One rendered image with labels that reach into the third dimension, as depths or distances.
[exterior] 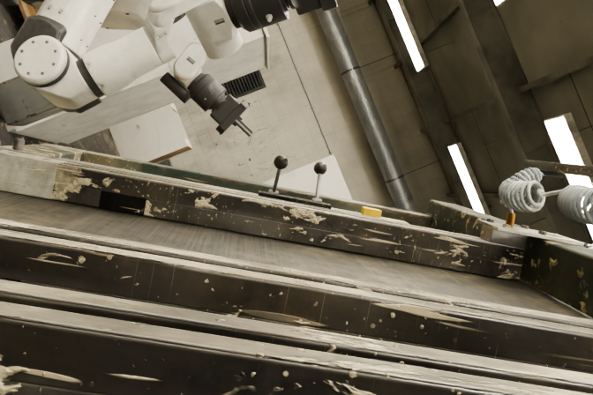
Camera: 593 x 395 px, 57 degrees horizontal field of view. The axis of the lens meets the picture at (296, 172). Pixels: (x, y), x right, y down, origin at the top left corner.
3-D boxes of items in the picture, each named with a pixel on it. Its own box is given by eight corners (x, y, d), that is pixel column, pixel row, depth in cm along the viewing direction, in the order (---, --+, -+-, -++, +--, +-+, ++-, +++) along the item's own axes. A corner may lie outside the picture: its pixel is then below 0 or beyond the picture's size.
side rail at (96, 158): (82, 185, 170) (87, 150, 170) (419, 246, 182) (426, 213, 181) (76, 187, 164) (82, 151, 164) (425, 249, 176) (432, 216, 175)
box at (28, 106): (4, 91, 166) (61, 69, 167) (20, 127, 167) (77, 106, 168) (-14, 87, 154) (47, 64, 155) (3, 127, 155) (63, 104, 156)
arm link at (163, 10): (217, -21, 82) (137, 20, 81) (241, 31, 88) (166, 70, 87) (206, -31, 87) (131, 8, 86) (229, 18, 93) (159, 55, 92)
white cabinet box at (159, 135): (117, 126, 651) (175, 104, 656) (136, 172, 650) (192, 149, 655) (106, 122, 606) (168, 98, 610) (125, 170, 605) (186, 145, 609)
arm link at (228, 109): (251, 105, 164) (221, 77, 163) (251, 103, 155) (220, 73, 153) (221, 135, 164) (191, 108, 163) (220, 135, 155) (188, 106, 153)
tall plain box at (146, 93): (33, 78, 429) (242, -1, 440) (62, 149, 428) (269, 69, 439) (-29, 48, 340) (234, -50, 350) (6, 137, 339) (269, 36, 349)
